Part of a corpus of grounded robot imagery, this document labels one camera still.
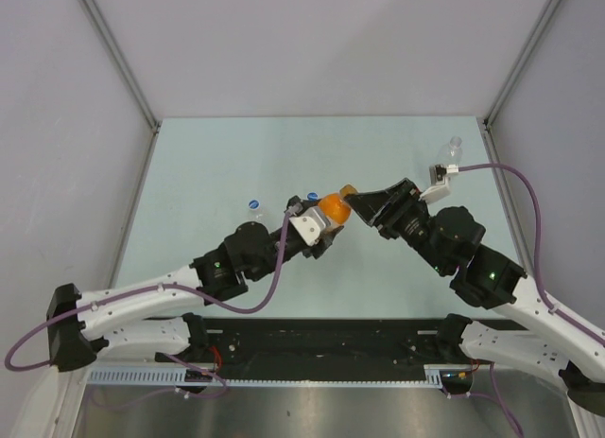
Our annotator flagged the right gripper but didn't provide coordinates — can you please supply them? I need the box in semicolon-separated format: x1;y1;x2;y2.
343;178;450;274

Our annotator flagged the orange bottle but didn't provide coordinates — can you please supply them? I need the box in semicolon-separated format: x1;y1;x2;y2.
318;193;351;226

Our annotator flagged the clear plastic bottle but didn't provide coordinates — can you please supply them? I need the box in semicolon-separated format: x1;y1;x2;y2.
437;136;462;166

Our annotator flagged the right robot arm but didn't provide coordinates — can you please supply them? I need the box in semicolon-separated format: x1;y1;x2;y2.
340;174;604;415

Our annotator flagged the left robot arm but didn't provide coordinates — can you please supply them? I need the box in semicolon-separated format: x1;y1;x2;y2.
46;194;351;372

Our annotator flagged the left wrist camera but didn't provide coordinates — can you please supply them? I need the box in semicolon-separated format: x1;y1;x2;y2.
289;205;332;247

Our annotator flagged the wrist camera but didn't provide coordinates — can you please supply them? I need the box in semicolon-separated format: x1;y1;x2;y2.
420;164;459;204
289;205;332;247

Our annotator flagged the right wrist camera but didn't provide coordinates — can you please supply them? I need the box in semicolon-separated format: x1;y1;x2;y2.
420;164;459;204

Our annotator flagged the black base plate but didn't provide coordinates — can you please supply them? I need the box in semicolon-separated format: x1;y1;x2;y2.
154;317;545;369

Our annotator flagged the slotted cable duct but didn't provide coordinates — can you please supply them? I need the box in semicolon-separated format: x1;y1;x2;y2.
87;364;473;390

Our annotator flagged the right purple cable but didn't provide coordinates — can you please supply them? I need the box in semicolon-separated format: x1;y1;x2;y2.
456;162;605;349

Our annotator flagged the right aluminium frame post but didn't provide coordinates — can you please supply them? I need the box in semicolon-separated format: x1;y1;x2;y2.
480;0;565;129

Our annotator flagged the aluminium frame post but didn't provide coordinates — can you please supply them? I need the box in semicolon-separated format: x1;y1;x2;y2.
480;0;565;129
78;0;160;133

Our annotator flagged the left aluminium frame post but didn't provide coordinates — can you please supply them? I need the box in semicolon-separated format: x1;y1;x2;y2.
78;0;160;133

